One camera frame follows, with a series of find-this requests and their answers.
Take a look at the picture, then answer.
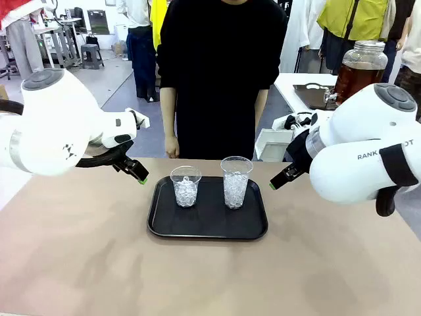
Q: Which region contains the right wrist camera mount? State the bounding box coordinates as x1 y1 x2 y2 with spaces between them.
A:
272 111 319 133

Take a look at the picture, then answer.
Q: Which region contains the mannequin with yellow cloth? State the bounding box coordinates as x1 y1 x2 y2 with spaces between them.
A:
151 0 170 53

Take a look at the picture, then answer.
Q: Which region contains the person's right forearm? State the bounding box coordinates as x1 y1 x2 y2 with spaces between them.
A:
159 86 178 139

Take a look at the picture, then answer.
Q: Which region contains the mannequin in yellow-green jacket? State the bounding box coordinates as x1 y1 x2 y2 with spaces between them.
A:
317 0 395 76

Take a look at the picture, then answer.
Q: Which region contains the mannequin in navy trousers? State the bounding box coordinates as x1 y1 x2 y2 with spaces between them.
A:
116 0 159 101

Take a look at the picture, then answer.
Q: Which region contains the person's left forearm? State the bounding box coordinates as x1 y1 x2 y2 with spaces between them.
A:
255 88 270 132

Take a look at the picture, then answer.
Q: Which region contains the dark green panel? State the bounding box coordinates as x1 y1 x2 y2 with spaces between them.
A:
87 9 109 36

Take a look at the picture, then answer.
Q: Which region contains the grey plastic stool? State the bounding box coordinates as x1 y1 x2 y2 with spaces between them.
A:
80 43 105 70

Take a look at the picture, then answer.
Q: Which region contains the short clear iced cup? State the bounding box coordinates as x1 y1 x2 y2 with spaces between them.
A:
170 166 202 209

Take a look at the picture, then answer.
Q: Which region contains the person's right hand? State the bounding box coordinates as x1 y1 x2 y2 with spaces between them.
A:
164 136 181 159

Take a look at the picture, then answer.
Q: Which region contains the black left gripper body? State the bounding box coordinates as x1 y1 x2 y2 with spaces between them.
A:
112 142 136 174

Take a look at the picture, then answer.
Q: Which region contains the white workbench with equipment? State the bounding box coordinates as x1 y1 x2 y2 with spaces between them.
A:
32 18 83 72

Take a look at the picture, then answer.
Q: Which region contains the tall clear iced cup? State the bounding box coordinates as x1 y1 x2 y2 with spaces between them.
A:
220 155 254 210

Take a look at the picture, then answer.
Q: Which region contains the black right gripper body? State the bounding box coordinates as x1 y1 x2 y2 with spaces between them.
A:
285 130 316 172

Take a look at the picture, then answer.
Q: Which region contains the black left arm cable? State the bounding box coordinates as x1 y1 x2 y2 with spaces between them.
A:
0 99 135 169

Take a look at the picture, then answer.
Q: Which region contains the mannequin in black top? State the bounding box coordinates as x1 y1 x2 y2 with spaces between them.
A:
381 0 412 83

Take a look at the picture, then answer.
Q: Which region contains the hanging white garment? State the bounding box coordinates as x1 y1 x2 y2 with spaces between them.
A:
279 0 326 74

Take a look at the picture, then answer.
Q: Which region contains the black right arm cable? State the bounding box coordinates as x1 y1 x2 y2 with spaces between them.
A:
376 144 419 217

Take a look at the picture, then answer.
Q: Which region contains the glass tea dispenser jar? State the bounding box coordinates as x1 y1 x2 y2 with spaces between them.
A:
324 40 389 107

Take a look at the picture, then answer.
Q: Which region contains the large black plastic tray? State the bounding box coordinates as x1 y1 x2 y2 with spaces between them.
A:
147 176 269 242

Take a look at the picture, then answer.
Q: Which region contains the person in black sweater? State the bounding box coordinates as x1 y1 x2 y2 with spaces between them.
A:
157 0 289 161

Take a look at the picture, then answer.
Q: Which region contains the small black serving tray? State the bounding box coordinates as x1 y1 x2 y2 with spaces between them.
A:
292 84 338 111

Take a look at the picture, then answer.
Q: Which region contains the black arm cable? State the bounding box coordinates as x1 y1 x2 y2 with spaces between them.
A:
0 99 135 169
376 144 419 217

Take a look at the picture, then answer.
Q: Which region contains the mannequin in cream shirt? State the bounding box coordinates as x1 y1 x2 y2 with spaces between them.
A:
393 0 421 121

